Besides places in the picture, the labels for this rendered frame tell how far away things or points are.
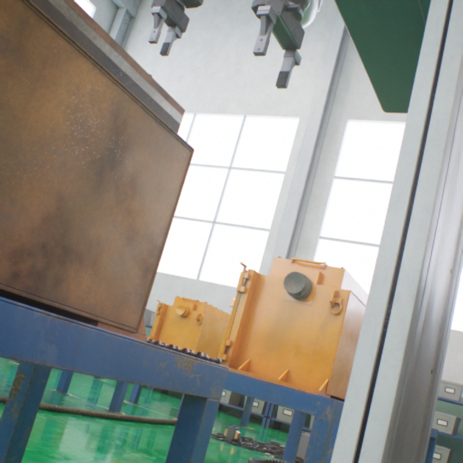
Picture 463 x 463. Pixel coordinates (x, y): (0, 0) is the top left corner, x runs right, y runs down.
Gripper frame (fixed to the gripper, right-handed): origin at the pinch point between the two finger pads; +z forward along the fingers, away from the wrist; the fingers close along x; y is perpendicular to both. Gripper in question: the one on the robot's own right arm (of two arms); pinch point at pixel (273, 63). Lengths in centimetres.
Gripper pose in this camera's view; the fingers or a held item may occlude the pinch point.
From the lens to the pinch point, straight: 138.6
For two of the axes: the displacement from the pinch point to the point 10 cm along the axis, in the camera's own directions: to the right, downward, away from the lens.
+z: -2.6, 9.4, -2.3
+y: 8.7, 1.2, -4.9
